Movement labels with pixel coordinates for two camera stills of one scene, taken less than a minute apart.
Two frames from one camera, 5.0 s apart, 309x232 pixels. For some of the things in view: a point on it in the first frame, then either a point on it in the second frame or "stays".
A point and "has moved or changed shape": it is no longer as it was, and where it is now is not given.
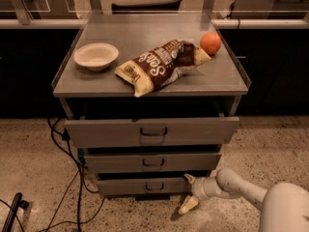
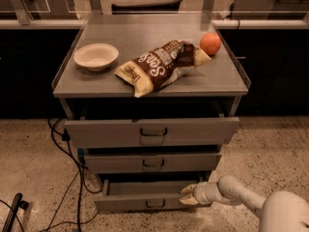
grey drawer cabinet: [150, 100] stays
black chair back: [170, 6] stays
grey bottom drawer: [144, 188] has moved or changed shape
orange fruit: [210, 43] stays
